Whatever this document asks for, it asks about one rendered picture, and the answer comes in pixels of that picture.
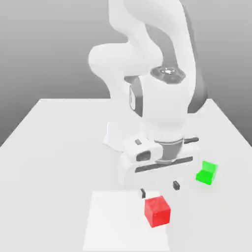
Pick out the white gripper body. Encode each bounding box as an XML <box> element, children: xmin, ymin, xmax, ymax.
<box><xmin>117</xmin><ymin>145</ymin><xmax>201</xmax><ymax>190</ymax></box>

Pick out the small red cube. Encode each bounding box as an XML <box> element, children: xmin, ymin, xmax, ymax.
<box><xmin>144</xmin><ymin>195</ymin><xmax>171</xmax><ymax>228</ymax></box>

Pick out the small green cube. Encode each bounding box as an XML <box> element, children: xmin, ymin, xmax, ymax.
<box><xmin>195</xmin><ymin>160</ymin><xmax>219</xmax><ymax>186</ymax></box>

